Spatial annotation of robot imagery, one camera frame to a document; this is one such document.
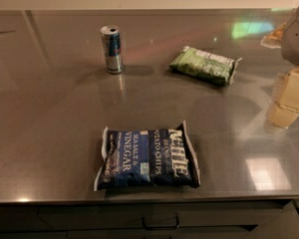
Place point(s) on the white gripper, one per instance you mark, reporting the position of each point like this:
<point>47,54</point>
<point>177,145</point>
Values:
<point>298,39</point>

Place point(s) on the redbull can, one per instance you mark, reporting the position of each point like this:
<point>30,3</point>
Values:
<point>111,41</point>

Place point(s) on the green chip bag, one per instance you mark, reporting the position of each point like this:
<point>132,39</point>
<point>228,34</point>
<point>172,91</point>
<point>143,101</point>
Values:
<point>206,66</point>

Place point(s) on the blue kettle chip bag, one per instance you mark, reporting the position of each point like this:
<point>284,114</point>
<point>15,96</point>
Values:
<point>163,156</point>

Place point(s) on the black drawer handle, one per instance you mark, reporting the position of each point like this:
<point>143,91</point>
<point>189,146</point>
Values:
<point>160,222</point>

